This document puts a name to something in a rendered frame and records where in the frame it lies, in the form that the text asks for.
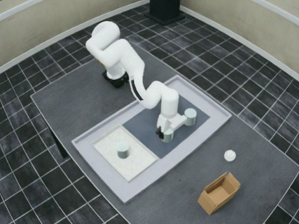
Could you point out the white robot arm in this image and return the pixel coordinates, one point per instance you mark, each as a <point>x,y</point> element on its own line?
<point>116,53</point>

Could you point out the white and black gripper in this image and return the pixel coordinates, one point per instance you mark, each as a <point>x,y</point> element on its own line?
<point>163,124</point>

